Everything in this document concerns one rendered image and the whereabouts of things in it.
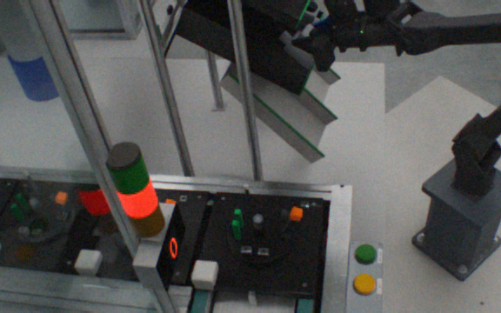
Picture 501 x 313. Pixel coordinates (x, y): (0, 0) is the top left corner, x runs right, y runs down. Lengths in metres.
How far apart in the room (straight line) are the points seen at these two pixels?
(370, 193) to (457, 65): 1.93
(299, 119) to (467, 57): 2.10
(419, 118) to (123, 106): 0.86
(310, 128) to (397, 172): 0.27
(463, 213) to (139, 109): 0.99
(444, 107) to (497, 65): 1.67
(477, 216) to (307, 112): 0.47
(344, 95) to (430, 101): 0.24
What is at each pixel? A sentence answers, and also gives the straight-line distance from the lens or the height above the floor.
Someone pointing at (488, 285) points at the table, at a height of 0.86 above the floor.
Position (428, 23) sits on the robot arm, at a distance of 0.99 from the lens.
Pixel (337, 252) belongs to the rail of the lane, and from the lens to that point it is 1.17.
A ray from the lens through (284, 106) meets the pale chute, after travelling 1.29.
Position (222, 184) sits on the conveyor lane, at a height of 0.96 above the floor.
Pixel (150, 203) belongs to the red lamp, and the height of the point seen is 1.33.
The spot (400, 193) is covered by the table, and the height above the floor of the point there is 0.86.
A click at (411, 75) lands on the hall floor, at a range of 3.13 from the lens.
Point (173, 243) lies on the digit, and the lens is 0.91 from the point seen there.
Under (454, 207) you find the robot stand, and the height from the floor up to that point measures 1.06.
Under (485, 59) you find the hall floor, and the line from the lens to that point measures 3.32.
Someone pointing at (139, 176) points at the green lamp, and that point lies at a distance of 0.76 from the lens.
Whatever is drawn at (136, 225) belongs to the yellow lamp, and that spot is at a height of 1.29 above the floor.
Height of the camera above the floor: 1.93
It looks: 46 degrees down
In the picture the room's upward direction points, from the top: 8 degrees counter-clockwise
